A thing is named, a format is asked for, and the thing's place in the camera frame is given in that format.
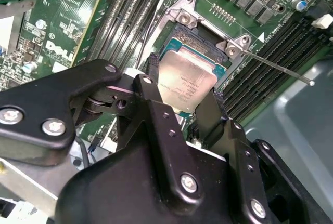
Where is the silver CPU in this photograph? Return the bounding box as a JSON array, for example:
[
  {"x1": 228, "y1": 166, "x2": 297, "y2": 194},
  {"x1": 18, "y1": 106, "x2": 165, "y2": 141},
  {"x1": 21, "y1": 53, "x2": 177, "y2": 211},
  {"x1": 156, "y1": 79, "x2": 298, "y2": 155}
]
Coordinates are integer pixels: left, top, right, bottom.
[{"x1": 155, "y1": 36, "x2": 227, "y2": 114}]

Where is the thin metal locking lever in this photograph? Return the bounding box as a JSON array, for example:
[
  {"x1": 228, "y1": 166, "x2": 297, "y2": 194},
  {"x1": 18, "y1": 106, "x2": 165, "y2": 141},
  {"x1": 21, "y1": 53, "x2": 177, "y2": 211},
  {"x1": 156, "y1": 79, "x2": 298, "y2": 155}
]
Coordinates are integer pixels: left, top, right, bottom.
[{"x1": 240, "y1": 48, "x2": 315, "y2": 87}]

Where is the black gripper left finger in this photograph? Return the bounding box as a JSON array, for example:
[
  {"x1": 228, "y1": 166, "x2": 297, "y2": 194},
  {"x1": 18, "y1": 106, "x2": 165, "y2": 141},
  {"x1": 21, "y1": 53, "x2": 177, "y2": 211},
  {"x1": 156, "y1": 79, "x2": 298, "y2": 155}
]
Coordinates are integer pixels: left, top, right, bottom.
[{"x1": 0, "y1": 51, "x2": 206, "y2": 208}]

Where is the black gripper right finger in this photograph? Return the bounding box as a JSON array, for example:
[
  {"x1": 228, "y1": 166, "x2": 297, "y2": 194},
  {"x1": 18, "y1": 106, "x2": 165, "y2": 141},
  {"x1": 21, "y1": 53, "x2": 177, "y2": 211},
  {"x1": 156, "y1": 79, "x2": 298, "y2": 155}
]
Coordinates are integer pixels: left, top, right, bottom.
[{"x1": 194, "y1": 89, "x2": 313, "y2": 224}]

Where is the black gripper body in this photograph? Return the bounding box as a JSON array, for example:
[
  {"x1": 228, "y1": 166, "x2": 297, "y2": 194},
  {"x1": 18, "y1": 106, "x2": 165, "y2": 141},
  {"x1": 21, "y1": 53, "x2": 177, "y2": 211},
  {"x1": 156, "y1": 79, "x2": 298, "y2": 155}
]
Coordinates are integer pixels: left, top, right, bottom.
[{"x1": 55, "y1": 143, "x2": 333, "y2": 224}]

